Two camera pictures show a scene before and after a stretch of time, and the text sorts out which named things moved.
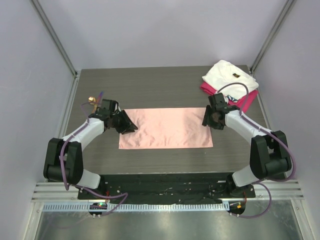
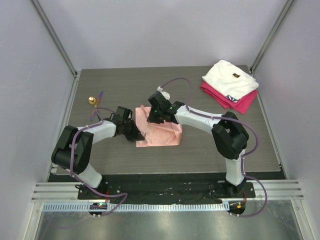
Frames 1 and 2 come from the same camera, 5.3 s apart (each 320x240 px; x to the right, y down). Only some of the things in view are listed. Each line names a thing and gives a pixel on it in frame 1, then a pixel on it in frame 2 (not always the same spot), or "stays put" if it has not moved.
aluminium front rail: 286,189 stays put
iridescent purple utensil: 99,97 stays put
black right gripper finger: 206,118 to 155,116
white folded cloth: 228,79 stays put
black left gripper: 127,127 to 136,135
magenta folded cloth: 242,104 stays put
